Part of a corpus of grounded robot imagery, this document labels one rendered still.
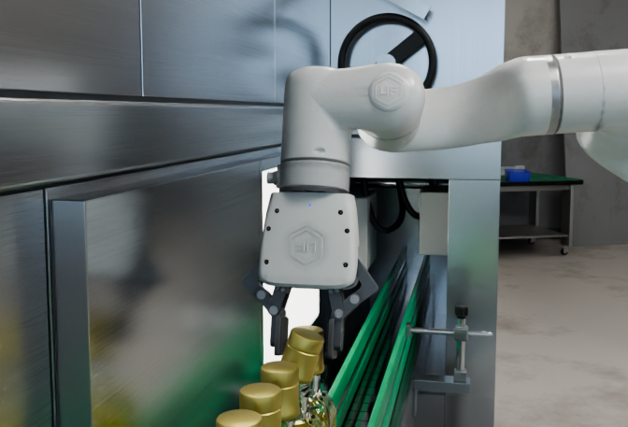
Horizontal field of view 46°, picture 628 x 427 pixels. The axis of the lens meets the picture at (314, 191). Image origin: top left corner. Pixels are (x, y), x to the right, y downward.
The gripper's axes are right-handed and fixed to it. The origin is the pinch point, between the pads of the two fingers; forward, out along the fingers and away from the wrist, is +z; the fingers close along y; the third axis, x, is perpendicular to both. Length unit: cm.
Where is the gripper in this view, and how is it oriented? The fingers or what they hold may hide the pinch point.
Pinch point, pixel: (306, 338)
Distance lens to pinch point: 79.0
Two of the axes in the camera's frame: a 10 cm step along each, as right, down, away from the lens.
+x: 1.8, 1.6, 9.7
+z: -0.5, 9.9, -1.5
